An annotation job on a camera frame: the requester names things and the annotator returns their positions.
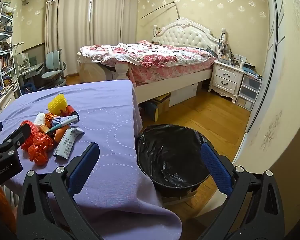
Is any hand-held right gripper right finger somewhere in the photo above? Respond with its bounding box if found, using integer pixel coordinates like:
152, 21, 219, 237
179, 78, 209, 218
200, 142, 285, 240

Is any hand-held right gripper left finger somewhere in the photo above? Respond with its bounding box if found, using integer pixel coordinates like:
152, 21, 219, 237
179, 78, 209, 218
16, 142, 103, 240

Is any red foam net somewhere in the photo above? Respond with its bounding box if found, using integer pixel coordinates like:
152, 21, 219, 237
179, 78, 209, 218
20, 120, 40, 152

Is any white tissue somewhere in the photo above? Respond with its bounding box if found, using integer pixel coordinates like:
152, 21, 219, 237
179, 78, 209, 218
34, 112, 46, 128

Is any grey white wrapper packet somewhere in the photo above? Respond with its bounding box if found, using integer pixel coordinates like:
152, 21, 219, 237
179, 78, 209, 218
53, 127, 85, 159

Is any orange wrapper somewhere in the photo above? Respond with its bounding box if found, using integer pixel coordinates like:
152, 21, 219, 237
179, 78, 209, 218
44, 112, 59, 128

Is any orange paper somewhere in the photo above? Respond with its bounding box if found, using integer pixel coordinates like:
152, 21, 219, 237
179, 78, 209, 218
52, 127, 65, 143

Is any blue paper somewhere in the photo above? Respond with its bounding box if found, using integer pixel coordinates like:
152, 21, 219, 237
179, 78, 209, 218
51, 116, 65, 128

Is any teal and white packet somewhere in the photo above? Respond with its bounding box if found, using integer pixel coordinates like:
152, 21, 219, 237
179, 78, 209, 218
45, 115, 80, 133

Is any trash bin with black bag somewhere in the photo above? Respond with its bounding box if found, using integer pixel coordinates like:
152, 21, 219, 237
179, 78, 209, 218
137, 124, 213, 198

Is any yellow foam net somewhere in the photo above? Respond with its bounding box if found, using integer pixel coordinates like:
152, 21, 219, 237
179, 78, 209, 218
47, 94, 67, 113

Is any dark bottle with red label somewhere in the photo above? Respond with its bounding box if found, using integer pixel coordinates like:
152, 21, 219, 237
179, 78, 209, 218
65, 105, 77, 117

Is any orange fuzzy cloth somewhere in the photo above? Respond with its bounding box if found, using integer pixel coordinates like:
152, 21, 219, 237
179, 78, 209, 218
0, 187, 17, 233

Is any purple tablecloth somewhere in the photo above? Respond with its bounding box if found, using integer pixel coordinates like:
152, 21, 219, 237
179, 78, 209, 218
0, 79, 183, 240

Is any grey study desk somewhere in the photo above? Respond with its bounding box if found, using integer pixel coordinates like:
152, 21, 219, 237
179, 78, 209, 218
14, 52, 44, 95

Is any white bookshelf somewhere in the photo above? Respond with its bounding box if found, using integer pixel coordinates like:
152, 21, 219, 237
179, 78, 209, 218
0, 2, 22, 98

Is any white storage box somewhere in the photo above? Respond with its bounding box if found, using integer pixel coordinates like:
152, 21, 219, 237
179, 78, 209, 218
169, 82, 198, 107

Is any brown cardboard box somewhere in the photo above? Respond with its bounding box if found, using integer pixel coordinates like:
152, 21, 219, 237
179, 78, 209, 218
145, 92, 171, 122

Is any light blue desk chair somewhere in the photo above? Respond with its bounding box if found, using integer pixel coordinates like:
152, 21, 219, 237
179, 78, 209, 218
41, 50, 67, 88

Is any clear plastic drawer unit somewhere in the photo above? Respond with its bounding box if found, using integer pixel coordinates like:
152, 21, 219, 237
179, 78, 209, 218
235, 74, 262, 112

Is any white nightstand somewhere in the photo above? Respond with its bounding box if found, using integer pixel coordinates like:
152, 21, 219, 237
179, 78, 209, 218
208, 60, 245, 103

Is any stack of books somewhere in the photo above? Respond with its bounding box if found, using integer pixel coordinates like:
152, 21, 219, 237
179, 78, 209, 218
242, 64, 263, 80

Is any pink floral bed sheet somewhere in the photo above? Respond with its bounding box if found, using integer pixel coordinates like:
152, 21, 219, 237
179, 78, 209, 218
129, 56, 215, 85

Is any pile of small bedside items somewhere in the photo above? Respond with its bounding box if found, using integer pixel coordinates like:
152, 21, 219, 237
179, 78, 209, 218
219, 27, 248, 68

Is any beige curtain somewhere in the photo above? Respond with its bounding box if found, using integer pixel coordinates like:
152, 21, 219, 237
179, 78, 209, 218
91, 0, 140, 47
45, 0, 93, 77

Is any floral quilt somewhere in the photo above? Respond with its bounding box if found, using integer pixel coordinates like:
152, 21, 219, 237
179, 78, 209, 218
79, 42, 217, 68

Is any white bed with tufted headboard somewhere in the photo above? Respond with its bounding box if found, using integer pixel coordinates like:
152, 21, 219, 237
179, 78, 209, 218
77, 17, 222, 104

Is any white sliding wardrobe door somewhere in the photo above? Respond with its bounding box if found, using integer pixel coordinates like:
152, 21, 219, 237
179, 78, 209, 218
245, 0, 287, 134

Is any thin metal rod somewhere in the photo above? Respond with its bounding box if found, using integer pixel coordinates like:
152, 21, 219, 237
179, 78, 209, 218
140, 1, 182, 20

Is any white wooden rail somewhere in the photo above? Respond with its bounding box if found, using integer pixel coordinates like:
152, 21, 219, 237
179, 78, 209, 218
0, 90, 15, 123

